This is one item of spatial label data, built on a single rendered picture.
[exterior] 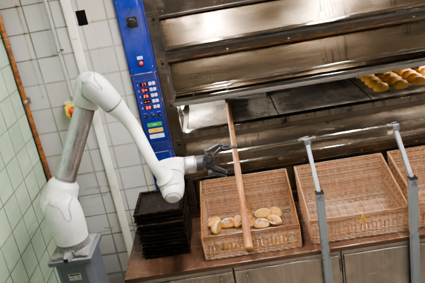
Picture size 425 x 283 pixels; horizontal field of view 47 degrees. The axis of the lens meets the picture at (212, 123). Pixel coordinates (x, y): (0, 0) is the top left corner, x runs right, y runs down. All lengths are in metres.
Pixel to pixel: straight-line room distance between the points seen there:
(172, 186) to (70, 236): 0.51
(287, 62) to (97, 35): 1.12
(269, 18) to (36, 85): 1.43
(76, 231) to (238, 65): 1.32
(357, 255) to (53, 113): 1.95
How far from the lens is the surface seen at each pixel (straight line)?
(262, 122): 3.03
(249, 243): 1.83
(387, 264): 3.01
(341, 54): 3.00
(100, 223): 3.38
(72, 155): 2.47
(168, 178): 2.35
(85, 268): 2.42
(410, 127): 3.27
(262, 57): 2.93
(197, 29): 2.87
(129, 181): 3.20
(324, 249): 2.78
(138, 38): 2.87
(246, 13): 2.88
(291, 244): 2.87
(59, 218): 2.33
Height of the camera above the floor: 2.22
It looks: 19 degrees down
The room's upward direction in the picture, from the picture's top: 10 degrees counter-clockwise
